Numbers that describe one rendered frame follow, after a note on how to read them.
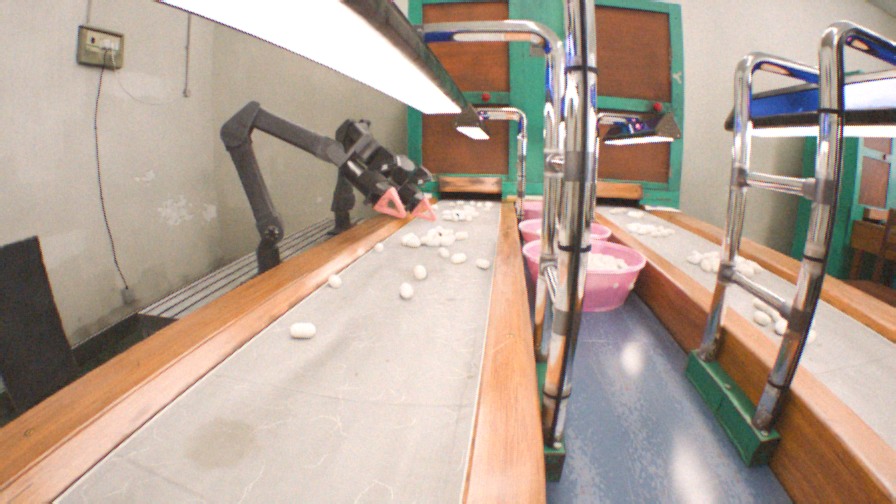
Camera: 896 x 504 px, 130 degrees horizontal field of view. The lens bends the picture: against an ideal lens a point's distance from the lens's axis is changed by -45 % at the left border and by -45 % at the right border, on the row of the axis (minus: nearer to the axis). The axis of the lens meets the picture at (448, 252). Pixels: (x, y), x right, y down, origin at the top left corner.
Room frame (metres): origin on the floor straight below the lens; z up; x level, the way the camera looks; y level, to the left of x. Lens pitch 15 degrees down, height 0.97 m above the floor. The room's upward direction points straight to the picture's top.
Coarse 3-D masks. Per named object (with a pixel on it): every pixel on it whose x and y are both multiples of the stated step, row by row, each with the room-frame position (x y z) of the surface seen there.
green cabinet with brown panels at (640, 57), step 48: (432, 0) 1.83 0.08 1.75; (480, 0) 1.80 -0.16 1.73; (528, 0) 1.77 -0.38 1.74; (624, 0) 1.69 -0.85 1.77; (432, 48) 1.85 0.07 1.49; (480, 48) 1.81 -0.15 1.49; (528, 48) 1.77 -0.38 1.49; (624, 48) 1.70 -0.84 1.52; (672, 48) 1.65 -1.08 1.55; (480, 96) 1.80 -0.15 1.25; (528, 96) 1.77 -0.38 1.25; (624, 96) 1.70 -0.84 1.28; (672, 96) 1.66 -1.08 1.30; (432, 144) 1.85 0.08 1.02; (480, 144) 1.81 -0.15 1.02; (528, 144) 1.77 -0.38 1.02; (624, 144) 1.71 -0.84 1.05; (672, 144) 1.65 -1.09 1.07
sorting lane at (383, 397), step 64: (384, 256) 0.81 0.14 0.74; (448, 256) 0.81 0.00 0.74; (320, 320) 0.47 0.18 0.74; (384, 320) 0.48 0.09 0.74; (448, 320) 0.48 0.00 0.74; (256, 384) 0.30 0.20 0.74; (320, 384) 0.31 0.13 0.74; (384, 384) 0.32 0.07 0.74; (448, 384) 0.32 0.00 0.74; (128, 448) 0.18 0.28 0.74; (192, 448) 0.20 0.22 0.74; (256, 448) 0.21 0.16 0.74; (320, 448) 0.22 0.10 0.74; (384, 448) 0.23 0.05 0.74; (448, 448) 0.23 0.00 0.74
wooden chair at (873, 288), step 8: (888, 216) 1.22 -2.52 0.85; (888, 224) 1.21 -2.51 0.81; (888, 232) 1.20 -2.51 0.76; (888, 240) 1.20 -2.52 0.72; (880, 248) 1.23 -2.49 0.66; (888, 248) 1.18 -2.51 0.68; (880, 256) 1.21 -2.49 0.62; (880, 264) 1.20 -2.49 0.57; (880, 272) 1.20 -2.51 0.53; (840, 280) 1.29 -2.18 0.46; (848, 280) 1.28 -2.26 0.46; (856, 280) 1.27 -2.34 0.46; (864, 280) 1.25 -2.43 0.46; (872, 280) 1.22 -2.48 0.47; (856, 288) 1.15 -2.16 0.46; (864, 288) 1.15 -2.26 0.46; (872, 288) 1.14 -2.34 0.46; (880, 288) 1.12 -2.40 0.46; (888, 288) 1.10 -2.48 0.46; (872, 296) 1.03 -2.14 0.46; (880, 296) 1.03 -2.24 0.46; (888, 296) 1.01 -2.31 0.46; (888, 304) 0.92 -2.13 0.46
